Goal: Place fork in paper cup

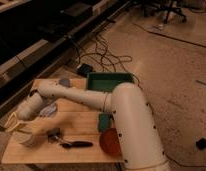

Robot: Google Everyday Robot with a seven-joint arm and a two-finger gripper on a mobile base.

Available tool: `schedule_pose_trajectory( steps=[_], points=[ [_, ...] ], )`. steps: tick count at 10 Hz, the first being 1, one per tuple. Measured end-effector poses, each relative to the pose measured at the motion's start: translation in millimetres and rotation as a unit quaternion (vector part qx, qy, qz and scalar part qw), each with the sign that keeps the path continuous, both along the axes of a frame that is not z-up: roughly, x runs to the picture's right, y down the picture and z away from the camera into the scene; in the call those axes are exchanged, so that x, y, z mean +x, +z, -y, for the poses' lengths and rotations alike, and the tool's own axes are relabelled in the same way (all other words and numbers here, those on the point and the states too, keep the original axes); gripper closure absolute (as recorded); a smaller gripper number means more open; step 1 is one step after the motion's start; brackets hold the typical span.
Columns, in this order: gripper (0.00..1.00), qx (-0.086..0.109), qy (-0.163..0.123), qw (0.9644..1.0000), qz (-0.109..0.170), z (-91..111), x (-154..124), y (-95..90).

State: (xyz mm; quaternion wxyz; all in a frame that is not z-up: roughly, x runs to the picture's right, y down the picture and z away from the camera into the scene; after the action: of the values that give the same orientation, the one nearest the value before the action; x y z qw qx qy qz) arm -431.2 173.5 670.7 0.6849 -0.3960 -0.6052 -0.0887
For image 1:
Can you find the green plastic tray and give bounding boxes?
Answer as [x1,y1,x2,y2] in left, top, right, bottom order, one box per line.
[86,72,134,92]

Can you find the black handled fork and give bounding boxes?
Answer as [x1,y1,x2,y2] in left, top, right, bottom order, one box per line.
[46,128,93,149]

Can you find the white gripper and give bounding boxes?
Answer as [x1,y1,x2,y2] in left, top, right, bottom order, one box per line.
[4,112,27,133]

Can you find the white paper cup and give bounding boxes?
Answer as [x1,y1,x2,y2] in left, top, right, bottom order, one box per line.
[20,133,36,147]

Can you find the office chair base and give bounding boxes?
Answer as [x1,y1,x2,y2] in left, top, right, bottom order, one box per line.
[141,0,187,24]

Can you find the black power adapter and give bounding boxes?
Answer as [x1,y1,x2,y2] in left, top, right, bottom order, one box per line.
[77,64,93,77]

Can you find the clear glass bowl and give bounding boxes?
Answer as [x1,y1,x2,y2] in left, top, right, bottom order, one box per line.
[39,103,57,117]

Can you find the green sponge block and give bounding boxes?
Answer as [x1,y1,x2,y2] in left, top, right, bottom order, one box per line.
[98,113,111,132]

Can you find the dark shelf unit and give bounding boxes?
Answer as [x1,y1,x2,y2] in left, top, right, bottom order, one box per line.
[0,0,127,117]

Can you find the black box on floor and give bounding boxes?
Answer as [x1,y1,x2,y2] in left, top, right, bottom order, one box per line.
[196,138,206,150]

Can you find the black floor cables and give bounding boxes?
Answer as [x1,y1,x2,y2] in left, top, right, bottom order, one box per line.
[67,33,142,88]

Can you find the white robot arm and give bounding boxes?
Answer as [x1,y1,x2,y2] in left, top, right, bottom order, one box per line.
[5,79,171,171]

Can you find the grey round lid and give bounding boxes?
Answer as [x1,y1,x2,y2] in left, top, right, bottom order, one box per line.
[59,78,70,88]

